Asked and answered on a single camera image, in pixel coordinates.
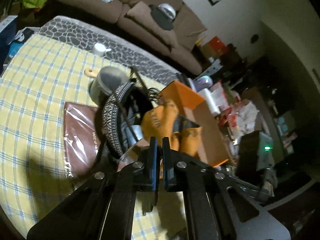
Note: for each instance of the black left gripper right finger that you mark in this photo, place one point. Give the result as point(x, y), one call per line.
point(168, 168)

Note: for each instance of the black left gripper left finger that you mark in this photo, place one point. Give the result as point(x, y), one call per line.
point(151, 164)

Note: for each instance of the orange knit scarf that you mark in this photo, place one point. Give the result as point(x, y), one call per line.
point(165, 121)

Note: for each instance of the black patterned headband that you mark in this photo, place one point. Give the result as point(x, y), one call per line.
point(114, 123)

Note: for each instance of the orange cardboard box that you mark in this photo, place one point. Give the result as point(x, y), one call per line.
point(212, 150)

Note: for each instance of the brown packet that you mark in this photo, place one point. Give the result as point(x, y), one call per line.
point(80, 137)

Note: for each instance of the white tissue box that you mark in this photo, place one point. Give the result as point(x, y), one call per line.
point(213, 107)

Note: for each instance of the grey lidded jar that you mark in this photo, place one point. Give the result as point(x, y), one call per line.
point(106, 80)

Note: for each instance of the white cup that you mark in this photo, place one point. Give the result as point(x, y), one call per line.
point(100, 49)

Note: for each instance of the black round pad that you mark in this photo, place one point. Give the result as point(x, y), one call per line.
point(161, 18)

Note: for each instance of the brown sofa cushion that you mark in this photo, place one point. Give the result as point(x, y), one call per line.
point(140, 14)

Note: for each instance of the white round device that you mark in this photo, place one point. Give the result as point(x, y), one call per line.
point(167, 10)

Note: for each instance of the brown sofa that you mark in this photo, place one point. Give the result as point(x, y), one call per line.
point(110, 15)

